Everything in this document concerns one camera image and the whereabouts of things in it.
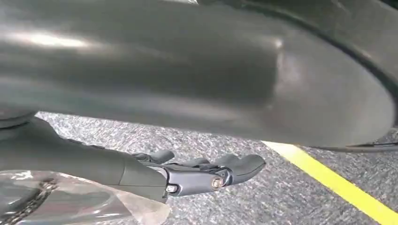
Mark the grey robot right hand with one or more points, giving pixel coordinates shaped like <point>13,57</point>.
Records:
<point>155,77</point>

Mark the clear plastic bag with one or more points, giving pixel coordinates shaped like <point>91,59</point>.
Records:
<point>77,205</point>

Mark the yellow floor tape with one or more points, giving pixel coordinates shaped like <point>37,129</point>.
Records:
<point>335,183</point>

